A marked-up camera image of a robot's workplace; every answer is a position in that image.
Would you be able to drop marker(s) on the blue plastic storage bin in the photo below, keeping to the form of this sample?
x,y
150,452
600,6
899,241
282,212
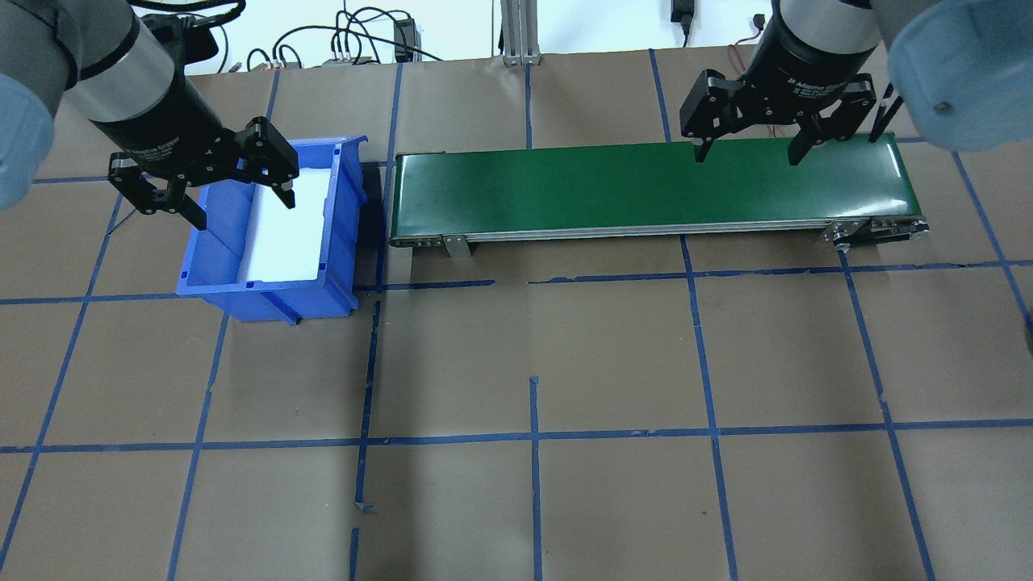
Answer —
x,y
218,258

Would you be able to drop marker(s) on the black power plug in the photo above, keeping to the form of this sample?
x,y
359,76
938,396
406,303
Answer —
x,y
682,12

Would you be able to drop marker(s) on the green conveyor belt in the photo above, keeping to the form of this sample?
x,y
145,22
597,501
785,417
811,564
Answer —
x,y
565,186

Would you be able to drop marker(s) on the black power brick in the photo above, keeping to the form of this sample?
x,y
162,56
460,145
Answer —
x,y
403,39

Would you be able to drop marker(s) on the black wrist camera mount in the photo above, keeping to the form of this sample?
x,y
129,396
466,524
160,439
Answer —
x,y
187,44

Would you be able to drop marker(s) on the aluminium extrusion post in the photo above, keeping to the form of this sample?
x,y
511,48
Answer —
x,y
520,32

